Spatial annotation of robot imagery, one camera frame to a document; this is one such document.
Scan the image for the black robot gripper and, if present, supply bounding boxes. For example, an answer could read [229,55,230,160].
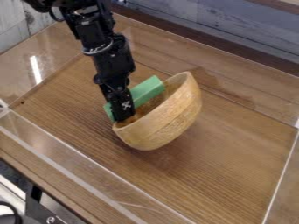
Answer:
[92,34,136,122]

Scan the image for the green rectangular block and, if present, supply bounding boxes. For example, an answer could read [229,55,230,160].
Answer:
[102,75,165,122]

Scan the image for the brown wooden bowl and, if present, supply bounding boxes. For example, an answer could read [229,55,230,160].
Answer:
[112,72,201,151]

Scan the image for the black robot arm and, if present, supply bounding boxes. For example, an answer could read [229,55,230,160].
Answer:
[24,0,136,121]

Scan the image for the clear acrylic enclosure wall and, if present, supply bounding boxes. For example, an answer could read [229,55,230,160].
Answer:
[0,4,299,224]

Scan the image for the black table leg bracket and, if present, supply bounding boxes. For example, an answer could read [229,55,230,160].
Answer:
[24,183,70,224]

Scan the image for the black cable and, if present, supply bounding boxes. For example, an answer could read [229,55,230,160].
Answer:
[0,200,24,224]

